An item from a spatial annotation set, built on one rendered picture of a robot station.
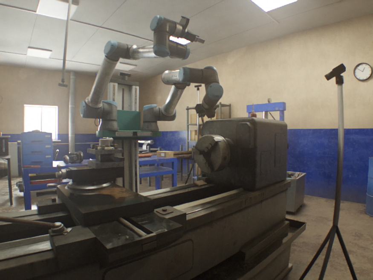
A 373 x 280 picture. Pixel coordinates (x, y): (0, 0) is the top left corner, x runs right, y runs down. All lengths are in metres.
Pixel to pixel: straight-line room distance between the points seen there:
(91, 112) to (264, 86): 4.12
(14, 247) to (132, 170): 1.70
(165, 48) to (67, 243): 0.98
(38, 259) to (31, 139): 2.22
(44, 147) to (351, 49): 5.15
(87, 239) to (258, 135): 1.18
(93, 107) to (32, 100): 6.28
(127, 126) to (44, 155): 1.16
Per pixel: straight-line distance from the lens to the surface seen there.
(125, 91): 2.44
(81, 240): 0.81
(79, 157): 3.02
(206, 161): 1.45
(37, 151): 2.94
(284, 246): 1.76
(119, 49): 1.71
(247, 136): 1.47
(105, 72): 1.79
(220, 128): 1.67
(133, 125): 2.35
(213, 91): 1.27
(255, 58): 5.60
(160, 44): 1.22
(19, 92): 8.17
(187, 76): 1.29
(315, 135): 4.77
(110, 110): 2.06
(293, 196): 3.60
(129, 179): 2.46
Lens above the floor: 1.22
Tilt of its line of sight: 1 degrees down
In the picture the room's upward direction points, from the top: straight up
